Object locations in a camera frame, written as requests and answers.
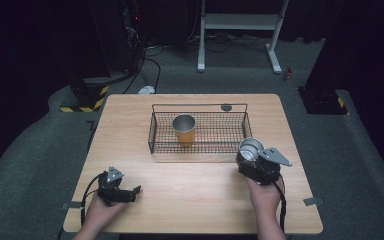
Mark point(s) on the black pillar with striped base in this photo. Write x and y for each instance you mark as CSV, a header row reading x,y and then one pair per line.
x,y
323,93
86,93

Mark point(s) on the small red object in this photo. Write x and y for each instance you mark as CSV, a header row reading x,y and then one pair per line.
x,y
288,74

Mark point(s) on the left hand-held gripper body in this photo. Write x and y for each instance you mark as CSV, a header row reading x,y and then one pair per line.
x,y
111,190

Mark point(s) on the dark round table grommet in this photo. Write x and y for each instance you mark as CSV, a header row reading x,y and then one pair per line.
x,y
226,107

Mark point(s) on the white metal stand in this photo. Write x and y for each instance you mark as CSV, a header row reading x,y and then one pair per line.
x,y
240,23

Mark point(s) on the yellow cup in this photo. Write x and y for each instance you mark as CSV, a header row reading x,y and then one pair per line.
x,y
184,128

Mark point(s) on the dark equipment rack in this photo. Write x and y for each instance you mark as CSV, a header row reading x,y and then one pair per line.
x,y
131,33

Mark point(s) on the person's left hand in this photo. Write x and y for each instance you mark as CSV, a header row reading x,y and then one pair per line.
x,y
101,213

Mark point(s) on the white power adapter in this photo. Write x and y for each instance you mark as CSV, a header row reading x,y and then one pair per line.
x,y
146,89

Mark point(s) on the person's right hand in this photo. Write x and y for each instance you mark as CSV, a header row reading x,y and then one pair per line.
x,y
263,196

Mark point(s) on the grey tape strip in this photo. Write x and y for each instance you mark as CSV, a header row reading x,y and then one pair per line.
x,y
313,201
71,205

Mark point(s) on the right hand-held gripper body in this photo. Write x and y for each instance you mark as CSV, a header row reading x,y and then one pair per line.
x,y
263,165

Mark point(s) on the cup with silver inside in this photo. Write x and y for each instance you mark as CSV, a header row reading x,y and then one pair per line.
x,y
250,148

